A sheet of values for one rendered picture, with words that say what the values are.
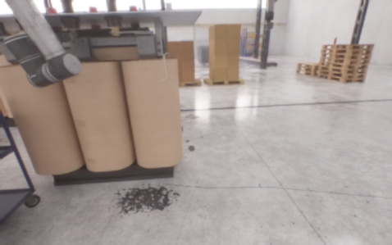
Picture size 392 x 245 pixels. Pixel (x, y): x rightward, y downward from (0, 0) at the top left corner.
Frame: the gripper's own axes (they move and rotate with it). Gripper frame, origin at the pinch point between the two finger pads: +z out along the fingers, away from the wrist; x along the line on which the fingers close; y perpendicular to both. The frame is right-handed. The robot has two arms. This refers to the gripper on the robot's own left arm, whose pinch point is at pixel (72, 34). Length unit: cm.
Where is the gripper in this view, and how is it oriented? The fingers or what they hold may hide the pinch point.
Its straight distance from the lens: 155.5
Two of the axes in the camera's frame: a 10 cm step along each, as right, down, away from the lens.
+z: 2.5, -5.5, 8.0
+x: -9.7, -0.7, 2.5
